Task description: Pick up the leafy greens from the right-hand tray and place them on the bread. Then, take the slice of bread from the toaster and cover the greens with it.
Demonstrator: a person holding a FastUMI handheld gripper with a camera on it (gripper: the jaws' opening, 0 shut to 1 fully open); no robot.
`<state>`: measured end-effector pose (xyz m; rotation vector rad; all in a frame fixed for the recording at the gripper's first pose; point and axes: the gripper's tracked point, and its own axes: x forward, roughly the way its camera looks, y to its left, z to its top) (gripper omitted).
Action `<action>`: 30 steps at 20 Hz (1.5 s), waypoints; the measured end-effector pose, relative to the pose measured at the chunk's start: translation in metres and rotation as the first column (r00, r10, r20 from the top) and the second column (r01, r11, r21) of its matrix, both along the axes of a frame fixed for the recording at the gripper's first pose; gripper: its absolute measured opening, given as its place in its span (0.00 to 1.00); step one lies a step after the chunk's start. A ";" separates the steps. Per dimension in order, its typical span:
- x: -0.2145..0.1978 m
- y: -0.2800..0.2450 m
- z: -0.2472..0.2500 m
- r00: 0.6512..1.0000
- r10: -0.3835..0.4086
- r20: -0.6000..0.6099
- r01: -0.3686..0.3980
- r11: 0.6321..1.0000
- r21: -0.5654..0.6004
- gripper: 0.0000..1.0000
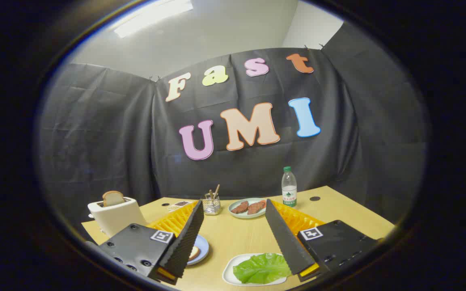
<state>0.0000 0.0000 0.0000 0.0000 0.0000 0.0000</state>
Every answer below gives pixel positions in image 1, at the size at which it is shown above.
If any pale green plate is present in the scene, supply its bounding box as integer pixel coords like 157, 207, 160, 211
228, 198, 267, 219

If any white toaster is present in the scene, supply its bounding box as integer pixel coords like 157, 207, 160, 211
87, 197, 148, 238

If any plain bread slice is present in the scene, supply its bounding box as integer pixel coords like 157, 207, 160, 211
102, 191, 125, 207

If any black backdrop cloth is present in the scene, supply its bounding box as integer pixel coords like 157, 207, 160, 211
37, 20, 428, 239

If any blue plate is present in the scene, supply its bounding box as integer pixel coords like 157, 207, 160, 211
186, 234, 210, 266

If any clear water bottle green cap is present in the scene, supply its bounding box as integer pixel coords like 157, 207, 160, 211
282, 166, 298, 208

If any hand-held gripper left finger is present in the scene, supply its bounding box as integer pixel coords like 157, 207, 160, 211
95, 199, 205, 286

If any white divided condiment dish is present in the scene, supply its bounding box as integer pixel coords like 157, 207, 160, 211
167, 200, 191, 212

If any metal wire utensil holder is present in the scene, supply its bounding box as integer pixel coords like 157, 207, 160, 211
202, 196, 221, 215

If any white plate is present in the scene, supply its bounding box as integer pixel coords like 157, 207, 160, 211
222, 253, 288, 287

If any green lettuce leaf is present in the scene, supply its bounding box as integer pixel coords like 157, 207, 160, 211
233, 253, 292, 284

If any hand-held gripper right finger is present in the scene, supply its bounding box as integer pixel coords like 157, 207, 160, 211
265, 198, 379, 283

